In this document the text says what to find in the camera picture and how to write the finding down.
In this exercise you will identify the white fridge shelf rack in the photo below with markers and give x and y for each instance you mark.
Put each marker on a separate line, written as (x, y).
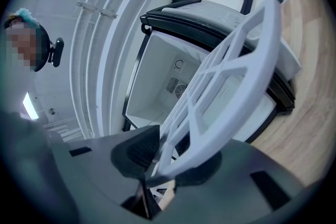
(262, 73)

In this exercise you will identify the light wooden table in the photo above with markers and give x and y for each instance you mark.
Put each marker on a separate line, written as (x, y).
(309, 86)

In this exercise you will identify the ceiling strip light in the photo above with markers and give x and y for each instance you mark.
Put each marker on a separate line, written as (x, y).
(31, 106)

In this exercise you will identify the white ceiling pipe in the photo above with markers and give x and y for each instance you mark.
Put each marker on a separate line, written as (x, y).
(105, 60)
(76, 60)
(90, 60)

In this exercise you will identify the teal hair cover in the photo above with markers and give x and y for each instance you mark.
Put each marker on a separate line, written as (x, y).
(26, 15)

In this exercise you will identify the black head camera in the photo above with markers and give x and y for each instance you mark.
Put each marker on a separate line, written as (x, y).
(58, 52)

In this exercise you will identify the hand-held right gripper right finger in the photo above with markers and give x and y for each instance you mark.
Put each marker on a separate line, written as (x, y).
(249, 170)

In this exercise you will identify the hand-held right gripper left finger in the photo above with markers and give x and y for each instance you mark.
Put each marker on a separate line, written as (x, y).
(139, 149)

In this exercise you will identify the round fan grille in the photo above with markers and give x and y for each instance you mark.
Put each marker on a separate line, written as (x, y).
(181, 91)

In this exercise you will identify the person's head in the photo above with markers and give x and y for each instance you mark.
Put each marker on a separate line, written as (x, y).
(23, 44)

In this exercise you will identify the round smoke detector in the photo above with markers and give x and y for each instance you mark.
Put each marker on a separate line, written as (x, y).
(52, 111)

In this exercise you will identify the white pipe bracket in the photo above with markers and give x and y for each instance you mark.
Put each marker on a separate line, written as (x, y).
(86, 5)

